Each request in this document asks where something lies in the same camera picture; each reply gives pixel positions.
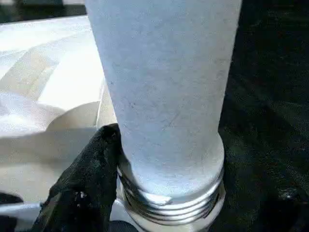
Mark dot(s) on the white plastic table top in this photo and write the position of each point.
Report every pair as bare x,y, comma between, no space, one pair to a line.
48,96

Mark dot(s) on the white plastic table leg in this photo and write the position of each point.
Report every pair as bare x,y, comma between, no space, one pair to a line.
164,84

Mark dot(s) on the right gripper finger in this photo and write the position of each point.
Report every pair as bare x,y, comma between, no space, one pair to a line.
82,183

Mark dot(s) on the black padded mat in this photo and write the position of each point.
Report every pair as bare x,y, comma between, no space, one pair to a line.
265,96

